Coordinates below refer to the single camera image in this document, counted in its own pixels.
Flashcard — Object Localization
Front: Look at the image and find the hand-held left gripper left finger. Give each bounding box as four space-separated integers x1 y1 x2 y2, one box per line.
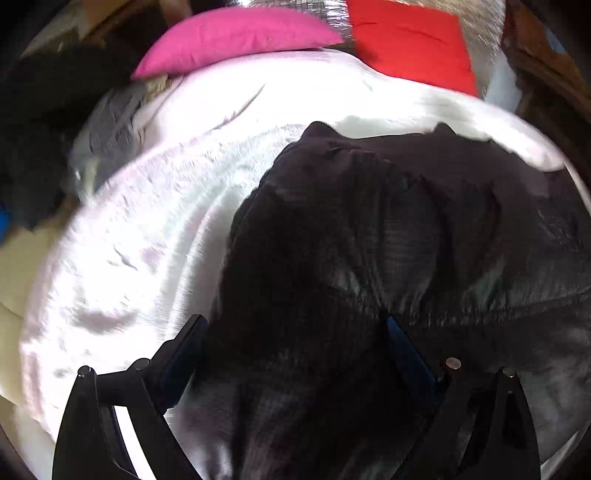
52 314 209 480

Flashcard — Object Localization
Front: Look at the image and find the silver foil insulation sheet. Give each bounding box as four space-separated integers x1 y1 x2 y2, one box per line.
240 0 509 100

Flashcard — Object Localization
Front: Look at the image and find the red pillow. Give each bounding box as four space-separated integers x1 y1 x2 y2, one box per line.
344 0 478 97

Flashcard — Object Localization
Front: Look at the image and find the white textured bedspread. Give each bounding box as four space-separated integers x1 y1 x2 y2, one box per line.
16 48 571 480

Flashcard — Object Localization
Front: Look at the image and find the black quilted jacket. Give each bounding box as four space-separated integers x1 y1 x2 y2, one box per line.
178 121 591 480

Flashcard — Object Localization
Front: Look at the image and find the pink pillow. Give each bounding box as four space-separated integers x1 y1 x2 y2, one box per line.
130 8 345 81

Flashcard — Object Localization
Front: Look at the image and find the wooden furniture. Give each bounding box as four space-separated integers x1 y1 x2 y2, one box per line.
503 0 591 176

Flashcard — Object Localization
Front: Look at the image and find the pile of dark clothes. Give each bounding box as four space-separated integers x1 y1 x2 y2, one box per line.
0 37 153 232

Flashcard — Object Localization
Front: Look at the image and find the beige patterned cloth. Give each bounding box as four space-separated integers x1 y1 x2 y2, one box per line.
143 74 178 109

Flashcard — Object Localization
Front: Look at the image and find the grey folded cloth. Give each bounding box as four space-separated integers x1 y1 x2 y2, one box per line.
67 85 153 199

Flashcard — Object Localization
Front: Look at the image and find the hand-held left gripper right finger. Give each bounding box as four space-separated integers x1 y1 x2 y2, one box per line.
386 316 541 480

